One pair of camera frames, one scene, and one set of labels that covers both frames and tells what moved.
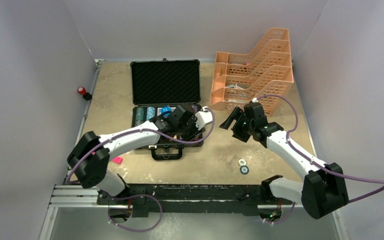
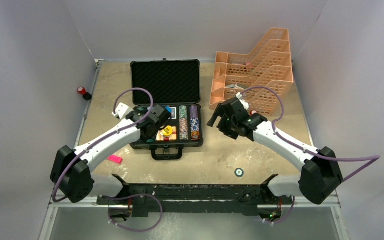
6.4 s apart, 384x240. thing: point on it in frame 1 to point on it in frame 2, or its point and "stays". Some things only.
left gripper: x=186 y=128 to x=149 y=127
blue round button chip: x=166 y=111 stays
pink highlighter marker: x=118 y=160 stays
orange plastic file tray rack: x=264 y=74 stays
